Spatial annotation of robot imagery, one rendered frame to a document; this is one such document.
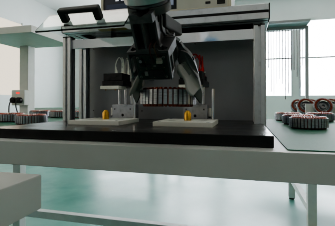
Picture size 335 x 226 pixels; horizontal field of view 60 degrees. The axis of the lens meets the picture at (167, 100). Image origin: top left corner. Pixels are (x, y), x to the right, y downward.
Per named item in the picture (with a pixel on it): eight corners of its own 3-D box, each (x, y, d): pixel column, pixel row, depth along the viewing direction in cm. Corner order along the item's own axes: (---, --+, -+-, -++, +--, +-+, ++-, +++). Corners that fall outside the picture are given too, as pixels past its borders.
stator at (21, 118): (54, 123, 112) (54, 113, 112) (31, 125, 101) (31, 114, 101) (32, 122, 116) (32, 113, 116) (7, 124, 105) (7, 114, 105)
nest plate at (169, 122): (212, 127, 69) (212, 122, 69) (152, 126, 73) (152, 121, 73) (218, 123, 83) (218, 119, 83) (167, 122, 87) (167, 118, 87)
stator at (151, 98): (190, 106, 52) (190, 85, 52) (131, 106, 55) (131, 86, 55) (199, 107, 63) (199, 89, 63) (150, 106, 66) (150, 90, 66)
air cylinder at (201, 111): (207, 122, 89) (207, 104, 89) (183, 121, 91) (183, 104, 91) (209, 121, 94) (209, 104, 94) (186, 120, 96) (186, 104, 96)
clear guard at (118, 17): (123, 26, 66) (123, -1, 66) (34, 32, 72) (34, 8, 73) (162, 51, 98) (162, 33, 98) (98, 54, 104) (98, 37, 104)
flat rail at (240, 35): (259, 38, 83) (259, 28, 83) (68, 49, 99) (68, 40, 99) (258, 39, 84) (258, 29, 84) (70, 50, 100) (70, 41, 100)
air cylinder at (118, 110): (133, 121, 95) (133, 104, 95) (111, 120, 97) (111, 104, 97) (138, 120, 100) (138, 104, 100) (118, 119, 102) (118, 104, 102)
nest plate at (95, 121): (118, 125, 75) (118, 120, 75) (68, 124, 79) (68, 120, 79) (139, 122, 90) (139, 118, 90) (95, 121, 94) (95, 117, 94)
